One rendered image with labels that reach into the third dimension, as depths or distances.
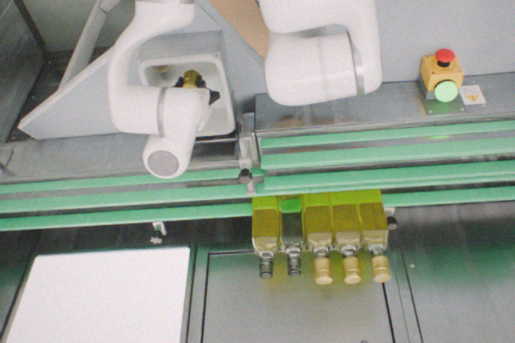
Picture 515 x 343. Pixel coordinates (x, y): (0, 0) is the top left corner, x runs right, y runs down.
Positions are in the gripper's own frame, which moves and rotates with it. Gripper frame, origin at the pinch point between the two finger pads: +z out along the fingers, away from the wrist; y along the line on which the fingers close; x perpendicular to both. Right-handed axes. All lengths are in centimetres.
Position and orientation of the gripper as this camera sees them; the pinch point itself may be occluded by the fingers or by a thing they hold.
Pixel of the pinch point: (190, 86)
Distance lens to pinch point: 101.6
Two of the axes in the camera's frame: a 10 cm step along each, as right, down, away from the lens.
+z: 0.3, -5.4, 8.4
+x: -0.9, -8.4, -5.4
